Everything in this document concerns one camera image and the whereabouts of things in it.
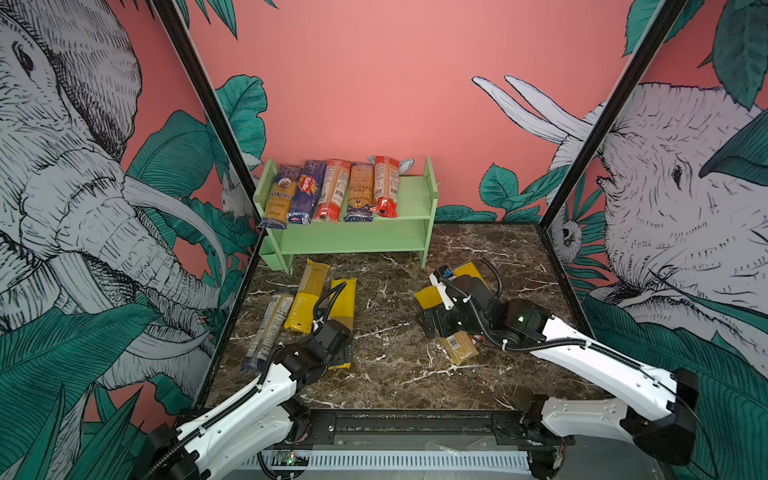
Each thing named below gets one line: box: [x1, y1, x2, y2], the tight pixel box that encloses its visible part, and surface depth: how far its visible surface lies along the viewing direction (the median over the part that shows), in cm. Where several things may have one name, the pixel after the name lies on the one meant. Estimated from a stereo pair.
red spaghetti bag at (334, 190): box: [315, 159, 351, 223], surface depth 88 cm
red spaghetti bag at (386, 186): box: [370, 156, 400, 218], surface depth 89 cm
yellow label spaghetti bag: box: [284, 258, 331, 334], surface depth 100 cm
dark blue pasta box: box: [286, 160, 327, 225], surface depth 87 cm
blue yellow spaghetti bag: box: [258, 165, 303, 230], surface depth 87 cm
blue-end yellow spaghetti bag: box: [344, 162, 374, 223], surface depth 88 cm
